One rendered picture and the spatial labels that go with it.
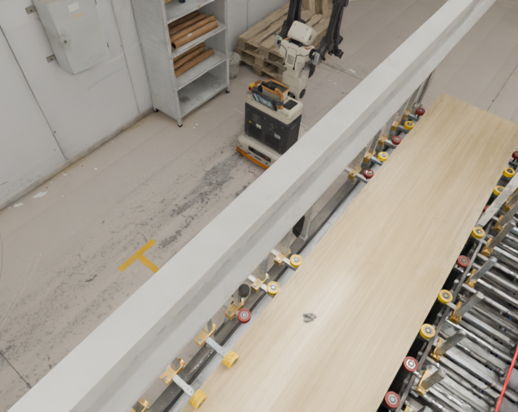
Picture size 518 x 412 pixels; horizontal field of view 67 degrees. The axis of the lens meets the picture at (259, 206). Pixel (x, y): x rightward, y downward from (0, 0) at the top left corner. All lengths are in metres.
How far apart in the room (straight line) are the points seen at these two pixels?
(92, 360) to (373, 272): 2.14
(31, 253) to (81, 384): 3.41
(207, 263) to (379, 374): 1.77
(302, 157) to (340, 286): 1.69
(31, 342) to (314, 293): 2.25
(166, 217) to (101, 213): 0.63
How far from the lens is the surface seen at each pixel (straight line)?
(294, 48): 3.79
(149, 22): 4.28
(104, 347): 0.71
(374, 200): 2.99
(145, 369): 0.78
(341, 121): 1.04
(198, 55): 4.88
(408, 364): 2.46
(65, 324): 3.60
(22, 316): 3.78
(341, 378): 2.33
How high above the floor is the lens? 3.10
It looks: 52 degrees down
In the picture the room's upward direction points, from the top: 4 degrees clockwise
